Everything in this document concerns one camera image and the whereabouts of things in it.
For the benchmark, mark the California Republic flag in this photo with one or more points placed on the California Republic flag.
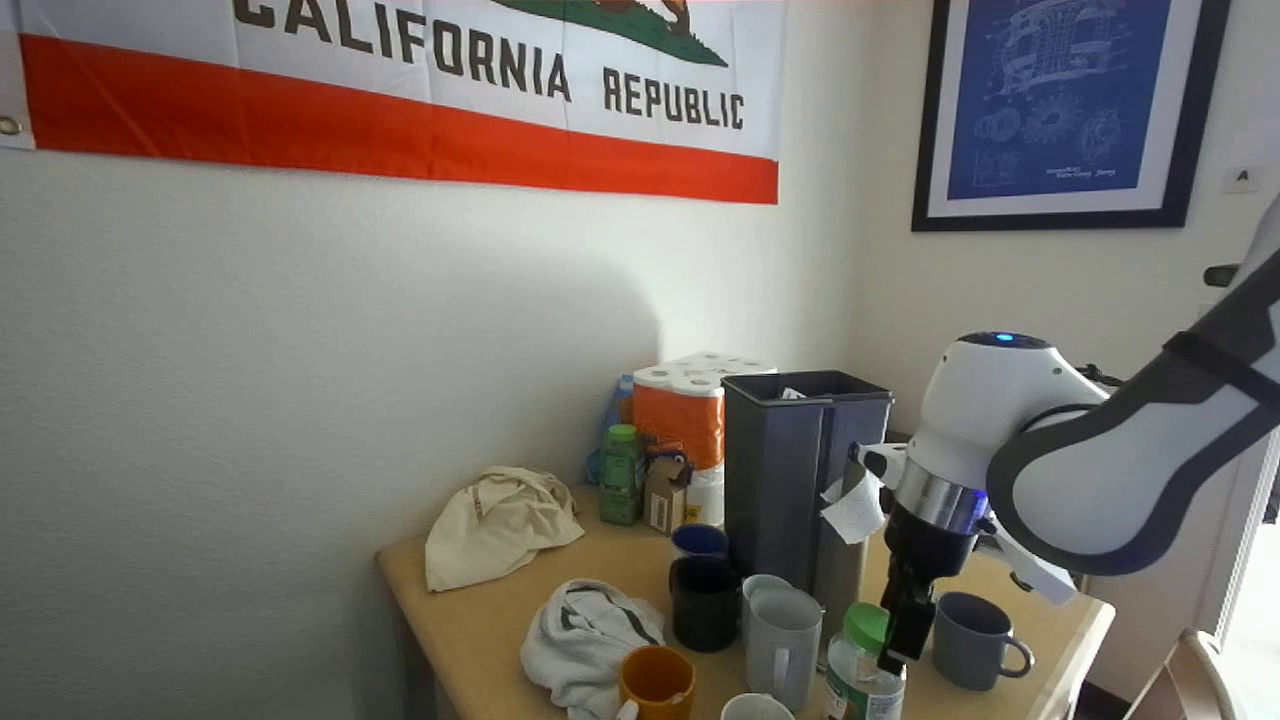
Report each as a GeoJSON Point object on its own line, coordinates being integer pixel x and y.
{"type": "Point", "coordinates": [400, 92]}

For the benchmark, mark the white crumpled cloth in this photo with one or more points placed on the white crumpled cloth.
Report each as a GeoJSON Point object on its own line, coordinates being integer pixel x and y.
{"type": "Point", "coordinates": [586, 642]}

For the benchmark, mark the white bottle with green label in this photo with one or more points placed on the white bottle with green label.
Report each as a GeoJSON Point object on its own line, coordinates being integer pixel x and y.
{"type": "Point", "coordinates": [861, 686]}

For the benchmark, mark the blue mug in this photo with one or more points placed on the blue mug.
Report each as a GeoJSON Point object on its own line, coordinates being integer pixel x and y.
{"type": "Point", "coordinates": [703, 539]}

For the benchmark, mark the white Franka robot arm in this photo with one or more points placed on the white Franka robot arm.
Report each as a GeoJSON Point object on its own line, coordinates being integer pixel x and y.
{"type": "Point", "coordinates": [1083, 452]}

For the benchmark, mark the light wooden chair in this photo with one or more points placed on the light wooden chair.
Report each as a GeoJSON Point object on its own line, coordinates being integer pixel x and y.
{"type": "Point", "coordinates": [1184, 683]}

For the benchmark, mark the crumpled white trash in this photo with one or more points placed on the crumpled white trash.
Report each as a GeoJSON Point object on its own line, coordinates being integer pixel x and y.
{"type": "Point", "coordinates": [795, 393]}

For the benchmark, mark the green plastic lid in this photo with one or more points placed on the green plastic lid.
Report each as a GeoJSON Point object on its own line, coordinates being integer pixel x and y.
{"type": "Point", "coordinates": [865, 624]}

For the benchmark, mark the grey trash bin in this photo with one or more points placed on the grey trash bin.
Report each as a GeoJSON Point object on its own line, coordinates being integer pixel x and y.
{"type": "Point", "coordinates": [800, 467]}

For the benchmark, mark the blue plastic bottle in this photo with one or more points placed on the blue plastic bottle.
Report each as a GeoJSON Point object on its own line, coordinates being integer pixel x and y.
{"type": "Point", "coordinates": [608, 406]}

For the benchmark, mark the framed blueprint picture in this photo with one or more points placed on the framed blueprint picture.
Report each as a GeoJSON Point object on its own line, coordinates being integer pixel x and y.
{"type": "Point", "coordinates": [1053, 100]}

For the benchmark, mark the white cup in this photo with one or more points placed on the white cup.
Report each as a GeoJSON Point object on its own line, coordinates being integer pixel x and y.
{"type": "Point", "coordinates": [757, 706]}

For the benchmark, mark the paper towel pack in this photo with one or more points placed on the paper towel pack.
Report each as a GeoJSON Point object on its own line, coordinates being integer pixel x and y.
{"type": "Point", "coordinates": [686, 414]}

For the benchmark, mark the black mug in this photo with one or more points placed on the black mug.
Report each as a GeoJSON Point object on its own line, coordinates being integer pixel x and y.
{"type": "Point", "coordinates": [707, 601]}

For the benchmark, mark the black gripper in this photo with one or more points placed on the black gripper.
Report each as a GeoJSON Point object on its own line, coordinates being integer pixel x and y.
{"type": "Point", "coordinates": [930, 548]}

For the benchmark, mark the grey measuring pitcher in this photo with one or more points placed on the grey measuring pitcher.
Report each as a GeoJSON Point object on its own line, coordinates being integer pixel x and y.
{"type": "Point", "coordinates": [783, 642]}

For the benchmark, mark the beige cloth bag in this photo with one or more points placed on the beige cloth bag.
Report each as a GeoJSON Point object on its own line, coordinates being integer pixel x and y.
{"type": "Point", "coordinates": [498, 526]}

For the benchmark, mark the grey mug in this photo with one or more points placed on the grey mug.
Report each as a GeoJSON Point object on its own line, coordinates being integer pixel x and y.
{"type": "Point", "coordinates": [975, 642]}

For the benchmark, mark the orange mug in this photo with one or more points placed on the orange mug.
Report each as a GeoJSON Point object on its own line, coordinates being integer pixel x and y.
{"type": "Point", "coordinates": [659, 683]}

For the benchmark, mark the small brown tagged bag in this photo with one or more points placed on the small brown tagged bag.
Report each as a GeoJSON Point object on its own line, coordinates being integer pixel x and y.
{"type": "Point", "coordinates": [665, 496]}

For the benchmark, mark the green plastic bottle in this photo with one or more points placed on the green plastic bottle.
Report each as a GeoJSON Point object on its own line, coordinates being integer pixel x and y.
{"type": "Point", "coordinates": [616, 472]}

